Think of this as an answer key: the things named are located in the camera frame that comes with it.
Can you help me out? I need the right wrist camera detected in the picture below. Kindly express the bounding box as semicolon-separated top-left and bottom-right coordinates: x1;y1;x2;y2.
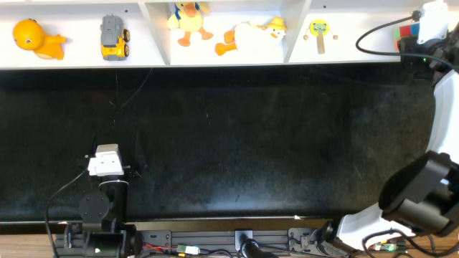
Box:
416;0;450;45

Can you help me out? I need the white shelf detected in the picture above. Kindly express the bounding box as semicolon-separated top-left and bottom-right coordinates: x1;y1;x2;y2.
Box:
0;0;459;71

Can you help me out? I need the mounting rail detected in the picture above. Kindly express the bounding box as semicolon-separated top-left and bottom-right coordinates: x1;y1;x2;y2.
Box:
53;216;437;258

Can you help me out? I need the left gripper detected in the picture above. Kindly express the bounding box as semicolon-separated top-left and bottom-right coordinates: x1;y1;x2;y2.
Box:
91;128;147;179

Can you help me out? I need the many-coloured puzzle cube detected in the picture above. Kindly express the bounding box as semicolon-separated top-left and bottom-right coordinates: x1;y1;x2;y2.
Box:
394;23;421;52

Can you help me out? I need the yellow rattle drum toy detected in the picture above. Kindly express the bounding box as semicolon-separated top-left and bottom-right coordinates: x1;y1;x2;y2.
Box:
303;19;339;56

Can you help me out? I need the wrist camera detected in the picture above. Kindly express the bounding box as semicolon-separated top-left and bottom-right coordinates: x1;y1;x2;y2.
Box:
87;143;125;178
416;0;450;45

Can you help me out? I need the yellow rubber duck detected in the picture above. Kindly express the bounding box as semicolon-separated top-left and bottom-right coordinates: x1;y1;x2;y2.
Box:
12;18;67;61

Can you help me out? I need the grey and yellow toy truck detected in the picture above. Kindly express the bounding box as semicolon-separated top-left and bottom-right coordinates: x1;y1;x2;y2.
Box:
100;14;131;62

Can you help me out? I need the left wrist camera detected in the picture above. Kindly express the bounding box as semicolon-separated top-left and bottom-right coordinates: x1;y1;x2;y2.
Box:
87;143;125;178

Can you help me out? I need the white plush duck yellow hat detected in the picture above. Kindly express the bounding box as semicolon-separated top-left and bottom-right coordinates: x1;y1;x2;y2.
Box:
214;16;288;57

